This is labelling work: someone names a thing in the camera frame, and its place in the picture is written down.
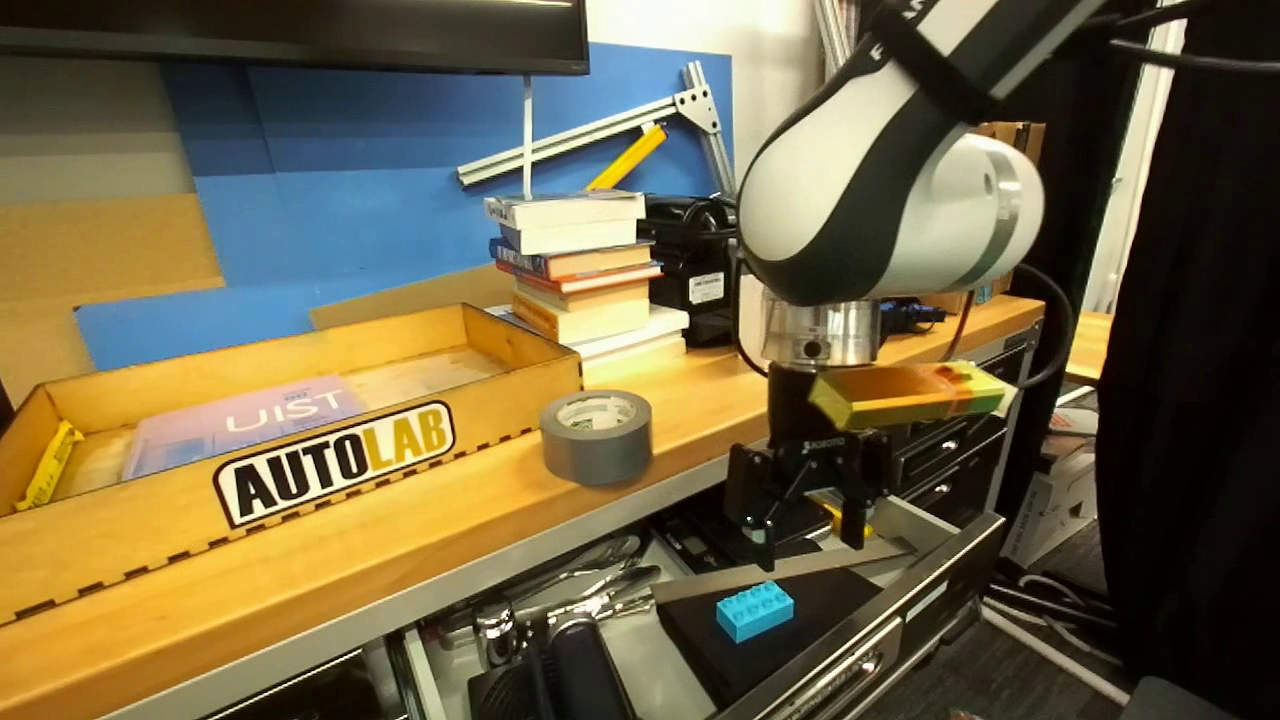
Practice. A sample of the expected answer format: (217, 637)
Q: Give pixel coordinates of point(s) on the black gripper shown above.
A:
(797, 414)

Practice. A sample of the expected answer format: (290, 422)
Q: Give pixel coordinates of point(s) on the small blue toy brick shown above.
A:
(755, 608)

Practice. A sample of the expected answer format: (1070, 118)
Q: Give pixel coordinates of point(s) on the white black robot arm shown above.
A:
(907, 172)

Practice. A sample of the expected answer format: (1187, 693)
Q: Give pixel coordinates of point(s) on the open grey metal drawer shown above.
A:
(826, 643)

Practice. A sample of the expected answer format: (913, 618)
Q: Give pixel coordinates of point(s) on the black drawer cabinet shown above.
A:
(960, 461)

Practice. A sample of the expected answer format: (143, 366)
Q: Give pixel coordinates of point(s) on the orange yellow green block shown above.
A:
(913, 394)

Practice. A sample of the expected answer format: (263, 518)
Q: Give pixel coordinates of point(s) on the wide white book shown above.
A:
(627, 332)

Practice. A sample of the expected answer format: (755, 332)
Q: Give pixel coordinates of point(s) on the black boxy device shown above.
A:
(698, 267)

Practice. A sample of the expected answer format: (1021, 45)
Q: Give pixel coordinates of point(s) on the pile of metal tools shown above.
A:
(552, 613)

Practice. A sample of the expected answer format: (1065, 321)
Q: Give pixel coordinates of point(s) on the thick cream book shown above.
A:
(585, 315)

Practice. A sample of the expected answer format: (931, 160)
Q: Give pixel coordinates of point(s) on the thin red-edged book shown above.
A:
(582, 269)

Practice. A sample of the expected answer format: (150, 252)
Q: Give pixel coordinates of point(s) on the thick white-paged book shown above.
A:
(575, 237)

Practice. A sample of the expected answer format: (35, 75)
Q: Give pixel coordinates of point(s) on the book with grey-blue cover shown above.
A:
(560, 204)

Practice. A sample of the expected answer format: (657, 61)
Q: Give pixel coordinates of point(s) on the yellow bar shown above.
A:
(627, 158)

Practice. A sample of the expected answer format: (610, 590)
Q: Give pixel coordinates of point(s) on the black curtain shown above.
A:
(1187, 360)

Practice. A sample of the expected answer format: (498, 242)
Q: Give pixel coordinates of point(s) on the thin white rod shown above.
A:
(525, 141)

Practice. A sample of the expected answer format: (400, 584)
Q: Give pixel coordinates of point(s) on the wooden autolab tray box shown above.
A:
(265, 466)

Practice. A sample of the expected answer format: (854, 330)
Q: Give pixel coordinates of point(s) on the purple uist booklet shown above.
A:
(246, 422)

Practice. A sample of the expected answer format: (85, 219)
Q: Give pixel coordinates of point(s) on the yellow flat item in tray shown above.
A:
(49, 466)

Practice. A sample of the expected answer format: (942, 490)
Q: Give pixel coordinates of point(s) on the grey duct tape roll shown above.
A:
(598, 436)

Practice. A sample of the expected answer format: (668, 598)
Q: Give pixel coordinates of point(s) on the aluminium rail with bracket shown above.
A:
(594, 127)

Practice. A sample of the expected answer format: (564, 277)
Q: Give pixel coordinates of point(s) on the black wall monitor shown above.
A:
(295, 33)

